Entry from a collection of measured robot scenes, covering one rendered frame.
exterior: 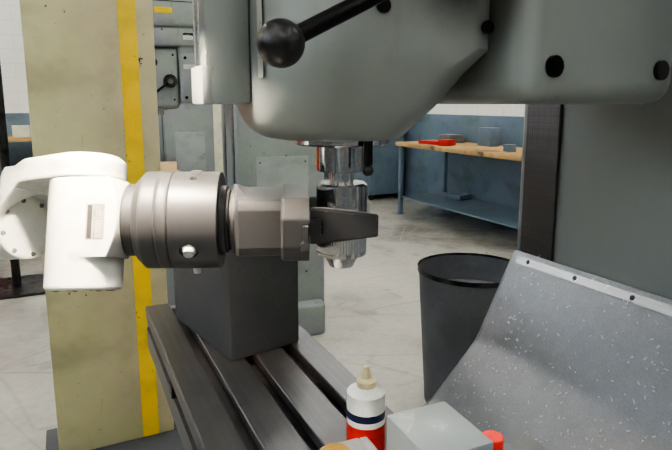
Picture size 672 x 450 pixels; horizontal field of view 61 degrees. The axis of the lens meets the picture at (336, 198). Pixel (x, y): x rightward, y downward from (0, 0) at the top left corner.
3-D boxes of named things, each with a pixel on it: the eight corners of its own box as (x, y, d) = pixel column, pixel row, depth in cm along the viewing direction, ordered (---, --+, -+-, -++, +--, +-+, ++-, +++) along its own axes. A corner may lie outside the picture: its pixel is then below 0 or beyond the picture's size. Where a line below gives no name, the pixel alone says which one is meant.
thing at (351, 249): (318, 260, 51) (317, 197, 50) (315, 247, 55) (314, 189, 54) (369, 259, 51) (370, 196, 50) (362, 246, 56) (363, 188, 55)
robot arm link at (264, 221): (310, 179, 46) (159, 179, 45) (309, 293, 47) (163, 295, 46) (306, 162, 58) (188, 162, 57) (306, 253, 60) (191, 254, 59)
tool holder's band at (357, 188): (317, 197, 50) (317, 186, 50) (314, 189, 54) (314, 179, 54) (370, 196, 50) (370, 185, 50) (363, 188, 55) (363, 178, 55)
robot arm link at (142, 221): (169, 161, 48) (30, 160, 47) (166, 289, 46) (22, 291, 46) (193, 183, 59) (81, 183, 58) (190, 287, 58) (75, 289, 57)
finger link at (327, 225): (376, 241, 51) (308, 242, 51) (377, 206, 50) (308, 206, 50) (379, 245, 49) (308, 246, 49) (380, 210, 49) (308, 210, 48)
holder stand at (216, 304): (230, 362, 83) (226, 229, 80) (174, 317, 100) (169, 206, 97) (299, 342, 90) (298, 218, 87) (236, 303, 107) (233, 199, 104)
